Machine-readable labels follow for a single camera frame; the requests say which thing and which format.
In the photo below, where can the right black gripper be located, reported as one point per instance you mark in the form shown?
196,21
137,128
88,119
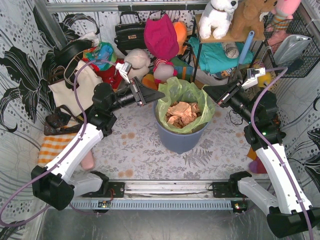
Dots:
227,95

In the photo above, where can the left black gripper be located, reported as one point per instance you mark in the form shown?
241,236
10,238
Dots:
137,92

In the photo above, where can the green plastic trash bag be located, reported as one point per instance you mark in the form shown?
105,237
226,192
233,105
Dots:
182,90

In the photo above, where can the blue trash bin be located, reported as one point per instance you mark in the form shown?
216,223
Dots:
177,143

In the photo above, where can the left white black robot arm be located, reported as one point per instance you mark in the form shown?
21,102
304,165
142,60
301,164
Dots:
75,145

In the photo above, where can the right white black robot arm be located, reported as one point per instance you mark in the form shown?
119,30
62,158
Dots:
272,155

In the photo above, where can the colorful printed bag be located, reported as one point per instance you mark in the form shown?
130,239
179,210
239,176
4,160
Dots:
103,56

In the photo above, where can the magenta fabric bag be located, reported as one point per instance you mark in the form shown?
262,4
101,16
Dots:
160,38

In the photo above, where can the white sneakers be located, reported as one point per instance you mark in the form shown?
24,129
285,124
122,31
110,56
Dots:
211,80

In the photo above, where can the pink white plush pig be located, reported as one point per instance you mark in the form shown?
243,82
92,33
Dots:
163,70

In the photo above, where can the teal folded cloth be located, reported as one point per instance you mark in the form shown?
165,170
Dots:
213,58

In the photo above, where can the crumpled brown paper waste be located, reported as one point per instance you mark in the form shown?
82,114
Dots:
181,114

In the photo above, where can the red cloth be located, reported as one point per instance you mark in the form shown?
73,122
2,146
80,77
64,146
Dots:
110,76

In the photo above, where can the grey baseball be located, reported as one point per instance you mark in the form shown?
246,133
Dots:
231,50

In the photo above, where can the yellow plush duck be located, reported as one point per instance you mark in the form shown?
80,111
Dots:
264,80

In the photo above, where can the black leather handbag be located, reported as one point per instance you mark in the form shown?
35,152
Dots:
130,36

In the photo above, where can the black metal shelf rack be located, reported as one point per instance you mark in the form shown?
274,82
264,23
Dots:
227,38

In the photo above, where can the orange plush toy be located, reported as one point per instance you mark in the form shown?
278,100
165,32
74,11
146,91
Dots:
181,34

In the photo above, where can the white plush dog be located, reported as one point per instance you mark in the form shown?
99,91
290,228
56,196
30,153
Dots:
216,18

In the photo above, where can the brown teddy bear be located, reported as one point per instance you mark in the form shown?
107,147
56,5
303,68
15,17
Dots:
249,15

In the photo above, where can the purple orange sock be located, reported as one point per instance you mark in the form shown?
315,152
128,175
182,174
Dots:
256,166

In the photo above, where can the silver pouch in basket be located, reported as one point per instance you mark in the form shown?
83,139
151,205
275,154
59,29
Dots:
291,48

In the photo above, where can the pink round object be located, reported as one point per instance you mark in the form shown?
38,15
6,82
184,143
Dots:
88,162

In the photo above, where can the orange white checkered cloth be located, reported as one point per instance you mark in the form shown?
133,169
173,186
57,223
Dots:
52,146

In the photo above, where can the pink plush toy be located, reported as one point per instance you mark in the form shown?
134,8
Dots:
284,10

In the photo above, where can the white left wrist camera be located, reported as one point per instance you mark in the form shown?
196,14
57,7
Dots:
124,69

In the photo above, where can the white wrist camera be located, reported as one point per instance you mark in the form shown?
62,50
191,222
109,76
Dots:
124,69
252,77

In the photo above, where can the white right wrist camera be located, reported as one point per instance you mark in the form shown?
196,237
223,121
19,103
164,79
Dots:
252,77

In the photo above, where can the black wire basket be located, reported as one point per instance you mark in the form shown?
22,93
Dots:
276,33

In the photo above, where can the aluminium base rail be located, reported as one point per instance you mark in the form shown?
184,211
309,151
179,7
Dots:
157,195

